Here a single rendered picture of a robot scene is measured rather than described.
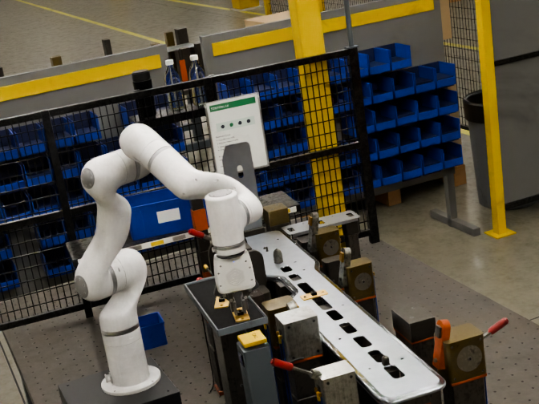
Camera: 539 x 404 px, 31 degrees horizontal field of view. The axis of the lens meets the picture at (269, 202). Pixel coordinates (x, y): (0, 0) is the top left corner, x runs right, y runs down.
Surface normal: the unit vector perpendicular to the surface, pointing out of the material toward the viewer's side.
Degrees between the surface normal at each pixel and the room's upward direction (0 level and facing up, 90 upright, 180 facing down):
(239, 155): 90
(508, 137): 90
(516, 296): 0
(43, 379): 0
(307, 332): 90
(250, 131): 90
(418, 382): 0
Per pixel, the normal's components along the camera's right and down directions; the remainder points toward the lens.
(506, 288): -0.15, -0.94
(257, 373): 0.32, 0.25
